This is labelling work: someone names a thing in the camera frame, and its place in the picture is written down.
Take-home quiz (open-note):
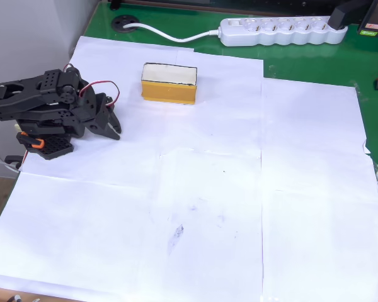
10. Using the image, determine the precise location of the yellow rectangular box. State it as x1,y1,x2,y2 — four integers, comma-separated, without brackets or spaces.
140,62,198,106

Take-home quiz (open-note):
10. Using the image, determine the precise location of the orange table clamp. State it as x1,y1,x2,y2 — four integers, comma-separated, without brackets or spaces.
17,131,47,150

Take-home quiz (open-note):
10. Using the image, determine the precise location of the black clamp knob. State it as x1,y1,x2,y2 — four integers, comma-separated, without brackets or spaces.
4,155,22,171

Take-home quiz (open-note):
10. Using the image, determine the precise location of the white paper sheet cover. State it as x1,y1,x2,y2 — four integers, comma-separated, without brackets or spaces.
0,35,378,302

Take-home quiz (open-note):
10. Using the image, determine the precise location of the white power strip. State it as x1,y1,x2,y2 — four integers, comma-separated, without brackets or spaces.
219,16,349,47

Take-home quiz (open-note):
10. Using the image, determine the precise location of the black power adapter plug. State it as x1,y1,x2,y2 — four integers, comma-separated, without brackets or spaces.
328,0,378,31

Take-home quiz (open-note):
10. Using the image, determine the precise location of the dark box with green label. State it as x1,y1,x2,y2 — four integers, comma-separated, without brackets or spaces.
357,0,378,40

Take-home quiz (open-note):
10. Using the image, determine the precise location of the long red servo cable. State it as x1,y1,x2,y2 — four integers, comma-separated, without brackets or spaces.
78,80,121,109

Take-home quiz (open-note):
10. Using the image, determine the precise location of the black desk cable grommet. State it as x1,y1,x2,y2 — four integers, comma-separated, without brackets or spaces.
111,14,140,34

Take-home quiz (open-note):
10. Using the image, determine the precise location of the white power strip cable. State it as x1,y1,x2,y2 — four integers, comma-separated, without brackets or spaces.
123,22,222,43

